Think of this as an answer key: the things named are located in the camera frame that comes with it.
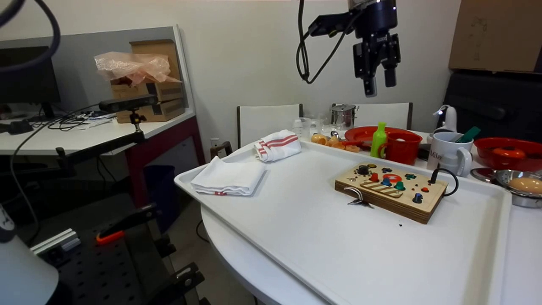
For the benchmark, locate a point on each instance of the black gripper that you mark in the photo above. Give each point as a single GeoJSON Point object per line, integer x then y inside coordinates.
{"type": "Point", "coordinates": [373, 23]}

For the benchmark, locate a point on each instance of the orange lightning button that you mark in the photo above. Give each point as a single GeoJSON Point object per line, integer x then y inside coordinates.
{"type": "Point", "coordinates": [391, 181]}

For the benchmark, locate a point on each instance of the right white chair back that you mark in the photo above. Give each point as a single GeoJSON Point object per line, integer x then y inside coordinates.
{"type": "Point", "coordinates": [391, 115]}

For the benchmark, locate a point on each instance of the white chair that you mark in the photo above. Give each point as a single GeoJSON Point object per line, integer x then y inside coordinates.
{"type": "Point", "coordinates": [391, 115]}
{"type": "Point", "coordinates": [258, 121]}

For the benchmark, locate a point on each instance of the metal canister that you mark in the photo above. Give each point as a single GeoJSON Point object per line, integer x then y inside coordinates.
{"type": "Point", "coordinates": [342, 116]}

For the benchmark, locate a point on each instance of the green plastic bottle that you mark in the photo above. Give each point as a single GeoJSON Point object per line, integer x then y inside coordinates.
{"type": "Point", "coordinates": [378, 140]}

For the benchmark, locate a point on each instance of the red plastic bowl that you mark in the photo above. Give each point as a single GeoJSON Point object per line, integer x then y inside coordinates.
{"type": "Point", "coordinates": [363, 137]}

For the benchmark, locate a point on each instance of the red plastic cup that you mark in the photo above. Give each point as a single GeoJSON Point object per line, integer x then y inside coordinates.
{"type": "Point", "coordinates": [403, 147]}

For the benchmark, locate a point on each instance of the white kettle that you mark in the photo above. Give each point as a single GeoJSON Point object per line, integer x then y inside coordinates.
{"type": "Point", "coordinates": [446, 120]}

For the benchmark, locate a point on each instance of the white ceramic pitcher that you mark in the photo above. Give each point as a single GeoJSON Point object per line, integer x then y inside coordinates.
{"type": "Point", "coordinates": [447, 152]}

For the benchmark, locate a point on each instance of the black cabinet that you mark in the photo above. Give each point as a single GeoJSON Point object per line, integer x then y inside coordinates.
{"type": "Point", "coordinates": [503, 104]}

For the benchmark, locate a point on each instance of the red striped white towel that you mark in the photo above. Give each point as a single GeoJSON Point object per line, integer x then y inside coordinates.
{"type": "Point", "coordinates": [276, 147]}

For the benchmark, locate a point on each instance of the cardboard box top right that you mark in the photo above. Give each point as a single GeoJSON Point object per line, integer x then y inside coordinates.
{"type": "Point", "coordinates": [498, 37]}

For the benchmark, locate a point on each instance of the left white chair back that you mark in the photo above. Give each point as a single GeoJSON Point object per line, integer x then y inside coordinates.
{"type": "Point", "coordinates": [258, 121]}

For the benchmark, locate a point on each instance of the red bowl on right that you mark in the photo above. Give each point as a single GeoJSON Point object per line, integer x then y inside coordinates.
{"type": "Point", "coordinates": [505, 153]}

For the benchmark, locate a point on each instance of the large white plastic tray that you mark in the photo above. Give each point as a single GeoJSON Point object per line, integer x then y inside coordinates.
{"type": "Point", "coordinates": [298, 242]}

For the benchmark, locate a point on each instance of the metal bowl with bread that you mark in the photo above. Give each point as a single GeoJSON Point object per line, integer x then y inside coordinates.
{"type": "Point", "coordinates": [525, 187]}

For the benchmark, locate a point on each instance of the folded white cloth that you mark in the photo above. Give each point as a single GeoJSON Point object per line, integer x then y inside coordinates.
{"type": "Point", "coordinates": [229, 179]}

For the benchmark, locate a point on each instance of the stacked cardboard boxes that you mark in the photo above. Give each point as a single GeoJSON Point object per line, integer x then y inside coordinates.
{"type": "Point", "coordinates": [170, 94]}

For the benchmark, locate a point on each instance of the pink plastic bag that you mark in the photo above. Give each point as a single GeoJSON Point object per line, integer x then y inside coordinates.
{"type": "Point", "coordinates": [132, 67]}

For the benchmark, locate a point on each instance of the white side desk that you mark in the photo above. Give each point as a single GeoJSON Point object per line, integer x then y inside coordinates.
{"type": "Point", "coordinates": [158, 140]}

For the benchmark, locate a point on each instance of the black computer monitor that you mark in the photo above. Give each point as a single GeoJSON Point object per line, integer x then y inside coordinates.
{"type": "Point", "coordinates": [32, 86]}

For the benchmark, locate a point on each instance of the white lamp shade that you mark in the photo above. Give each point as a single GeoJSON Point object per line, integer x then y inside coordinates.
{"type": "Point", "coordinates": [24, 279]}

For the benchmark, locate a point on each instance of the wooden switch busy board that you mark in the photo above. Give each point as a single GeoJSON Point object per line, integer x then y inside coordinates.
{"type": "Point", "coordinates": [415, 198]}

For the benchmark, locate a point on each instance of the black camera on stand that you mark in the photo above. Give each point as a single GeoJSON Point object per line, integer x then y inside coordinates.
{"type": "Point", "coordinates": [129, 104]}

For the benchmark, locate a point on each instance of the black clamp orange handle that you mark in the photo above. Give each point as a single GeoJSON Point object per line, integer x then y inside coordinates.
{"type": "Point", "coordinates": [117, 231]}

